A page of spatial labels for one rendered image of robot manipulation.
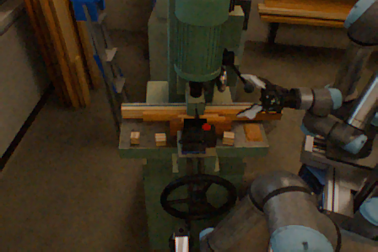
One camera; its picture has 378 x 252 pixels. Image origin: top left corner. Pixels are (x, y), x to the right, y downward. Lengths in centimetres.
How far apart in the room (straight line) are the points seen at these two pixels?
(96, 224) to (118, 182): 33
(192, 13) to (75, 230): 156
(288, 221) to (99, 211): 162
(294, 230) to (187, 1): 69
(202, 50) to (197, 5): 16
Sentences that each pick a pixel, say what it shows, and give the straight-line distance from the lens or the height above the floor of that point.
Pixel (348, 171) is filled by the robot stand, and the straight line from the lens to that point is 161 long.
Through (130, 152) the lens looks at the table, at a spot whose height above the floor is 88.
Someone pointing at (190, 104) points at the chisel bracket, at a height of 103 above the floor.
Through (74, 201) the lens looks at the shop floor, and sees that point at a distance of 227.
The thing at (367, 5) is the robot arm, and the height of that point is 144.
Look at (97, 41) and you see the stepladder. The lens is 196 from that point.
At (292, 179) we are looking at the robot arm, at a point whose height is 126.
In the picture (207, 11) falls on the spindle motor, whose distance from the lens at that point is 101.
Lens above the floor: 185
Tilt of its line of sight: 43 degrees down
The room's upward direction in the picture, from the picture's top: 3 degrees clockwise
